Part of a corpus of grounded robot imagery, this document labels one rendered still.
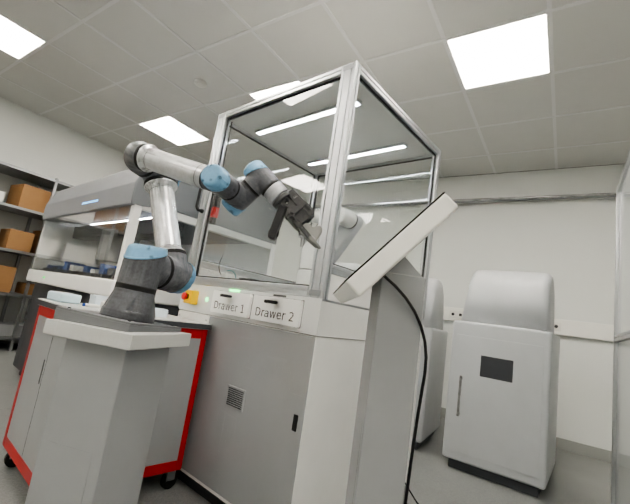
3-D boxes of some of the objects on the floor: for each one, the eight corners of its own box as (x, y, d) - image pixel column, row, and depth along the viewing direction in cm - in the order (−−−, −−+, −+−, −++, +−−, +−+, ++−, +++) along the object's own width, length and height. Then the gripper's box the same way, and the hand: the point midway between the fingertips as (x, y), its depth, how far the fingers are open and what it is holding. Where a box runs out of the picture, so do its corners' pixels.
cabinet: (284, 569, 131) (318, 336, 144) (146, 460, 199) (177, 308, 212) (408, 498, 202) (423, 345, 215) (275, 435, 269) (293, 322, 282)
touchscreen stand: (204, 776, 71) (291, 248, 88) (246, 599, 116) (298, 270, 132) (469, 823, 70) (506, 280, 87) (409, 626, 115) (440, 292, 131)
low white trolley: (28, 532, 131) (83, 311, 143) (-8, 465, 171) (38, 297, 184) (180, 490, 173) (212, 324, 186) (122, 445, 214) (152, 310, 227)
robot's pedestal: (54, 689, 82) (133, 335, 95) (-47, 640, 89) (39, 317, 102) (144, 596, 111) (196, 334, 123) (62, 564, 118) (119, 320, 131)
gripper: (291, 184, 122) (335, 232, 120) (293, 193, 131) (334, 238, 129) (271, 201, 121) (315, 250, 119) (274, 209, 130) (315, 254, 128)
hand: (316, 247), depth 123 cm, fingers closed
